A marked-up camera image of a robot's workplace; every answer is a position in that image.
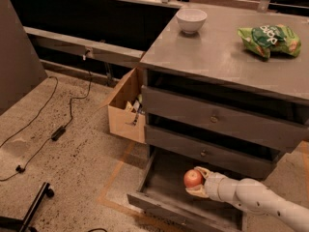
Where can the grey top drawer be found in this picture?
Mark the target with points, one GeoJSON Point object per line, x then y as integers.
{"type": "Point", "coordinates": [272, 133]}

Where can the grey open bottom drawer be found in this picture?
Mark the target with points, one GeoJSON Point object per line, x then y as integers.
{"type": "Point", "coordinates": [162, 193]}

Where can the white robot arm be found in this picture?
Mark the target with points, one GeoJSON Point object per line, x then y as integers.
{"type": "Point", "coordinates": [247, 195]}

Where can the grey drawer cabinet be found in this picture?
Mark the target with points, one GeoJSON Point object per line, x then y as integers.
{"type": "Point", "coordinates": [214, 66]}

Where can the items inside cardboard box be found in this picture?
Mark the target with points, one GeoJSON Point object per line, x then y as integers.
{"type": "Point", "coordinates": [136, 107]}

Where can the grey metal rail shelf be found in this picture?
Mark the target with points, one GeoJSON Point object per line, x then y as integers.
{"type": "Point", "coordinates": [103, 52]}

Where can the grey middle drawer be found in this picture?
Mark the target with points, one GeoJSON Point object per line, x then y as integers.
{"type": "Point", "coordinates": [238, 162]}

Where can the cardboard box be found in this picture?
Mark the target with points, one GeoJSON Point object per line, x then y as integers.
{"type": "Point", "coordinates": [123, 115]}

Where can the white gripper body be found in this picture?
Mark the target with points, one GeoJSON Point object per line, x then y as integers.
{"type": "Point", "coordinates": [214, 186]}

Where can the green chip bag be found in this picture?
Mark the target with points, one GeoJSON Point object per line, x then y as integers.
{"type": "Point", "coordinates": [264, 40]}

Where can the black chair base leg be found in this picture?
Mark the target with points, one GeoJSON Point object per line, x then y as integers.
{"type": "Point", "coordinates": [10, 224]}

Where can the white ceramic bowl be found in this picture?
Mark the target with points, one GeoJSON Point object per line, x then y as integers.
{"type": "Point", "coordinates": [191, 20]}

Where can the red apple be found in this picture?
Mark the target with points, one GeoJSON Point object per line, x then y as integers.
{"type": "Point", "coordinates": [192, 178]}

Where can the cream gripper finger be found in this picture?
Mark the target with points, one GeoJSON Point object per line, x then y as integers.
{"type": "Point", "coordinates": [198, 191]}
{"type": "Point", "coordinates": [203, 171]}

